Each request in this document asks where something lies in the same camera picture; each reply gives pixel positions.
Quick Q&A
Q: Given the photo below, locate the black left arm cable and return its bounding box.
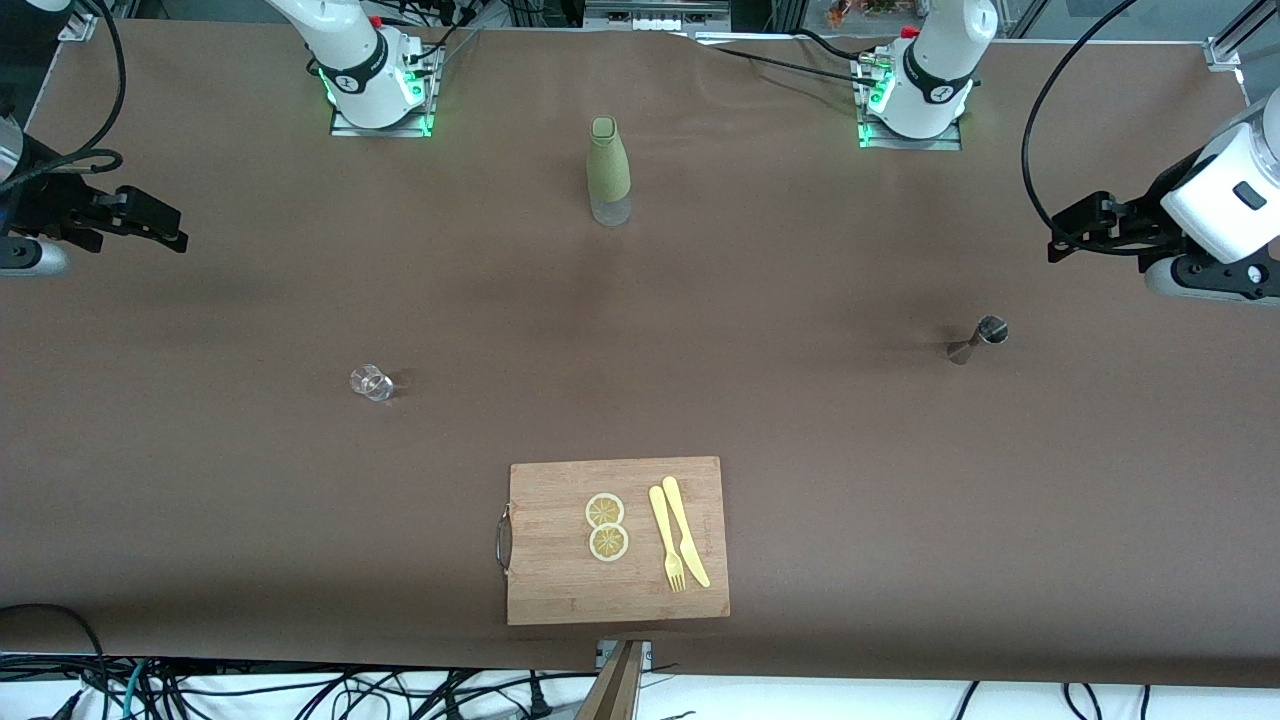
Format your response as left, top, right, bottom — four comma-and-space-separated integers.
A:
1021, 0, 1143, 251

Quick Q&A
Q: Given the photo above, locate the clear glass cup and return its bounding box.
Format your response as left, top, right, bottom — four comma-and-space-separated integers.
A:
349, 364, 397, 404

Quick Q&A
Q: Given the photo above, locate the black looped cable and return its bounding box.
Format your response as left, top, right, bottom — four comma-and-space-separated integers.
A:
0, 602, 109, 720

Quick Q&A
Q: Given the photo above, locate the grey power strip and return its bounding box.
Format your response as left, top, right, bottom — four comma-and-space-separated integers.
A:
584, 0, 732, 32

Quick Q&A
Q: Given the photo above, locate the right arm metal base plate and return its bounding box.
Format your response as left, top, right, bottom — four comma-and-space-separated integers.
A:
328, 30, 447, 139

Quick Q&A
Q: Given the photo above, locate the yellow plastic knife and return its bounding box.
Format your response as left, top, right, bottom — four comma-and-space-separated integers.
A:
661, 476, 712, 589

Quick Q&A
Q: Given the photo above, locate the steel jigger measuring cup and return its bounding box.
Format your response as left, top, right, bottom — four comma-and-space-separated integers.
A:
946, 315, 1010, 367

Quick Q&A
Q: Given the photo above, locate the black cable across mat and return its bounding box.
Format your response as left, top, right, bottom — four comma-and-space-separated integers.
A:
698, 28, 891, 92

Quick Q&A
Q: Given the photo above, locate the aluminium profile post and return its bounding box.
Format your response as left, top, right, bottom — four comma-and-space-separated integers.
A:
575, 640, 647, 720

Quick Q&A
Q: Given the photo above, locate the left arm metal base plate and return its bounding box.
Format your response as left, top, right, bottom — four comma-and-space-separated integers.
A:
852, 50, 964, 152

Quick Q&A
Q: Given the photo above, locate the white side table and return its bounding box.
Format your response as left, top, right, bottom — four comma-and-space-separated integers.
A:
0, 652, 1280, 720

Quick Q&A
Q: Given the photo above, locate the metal post foot bracket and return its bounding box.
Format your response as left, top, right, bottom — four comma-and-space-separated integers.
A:
596, 640, 654, 672

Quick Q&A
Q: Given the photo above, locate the green sleeved glass bottle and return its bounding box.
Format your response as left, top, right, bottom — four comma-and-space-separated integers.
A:
586, 116, 634, 228

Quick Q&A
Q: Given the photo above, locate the brown table mat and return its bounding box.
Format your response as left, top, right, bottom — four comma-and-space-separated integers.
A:
0, 18, 1280, 691

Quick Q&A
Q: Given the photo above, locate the yellow plastic fork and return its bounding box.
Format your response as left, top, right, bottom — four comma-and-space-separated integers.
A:
648, 485, 689, 594

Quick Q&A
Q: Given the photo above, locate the wooden cutting board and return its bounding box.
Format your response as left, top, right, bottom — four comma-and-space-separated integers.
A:
497, 456, 732, 628

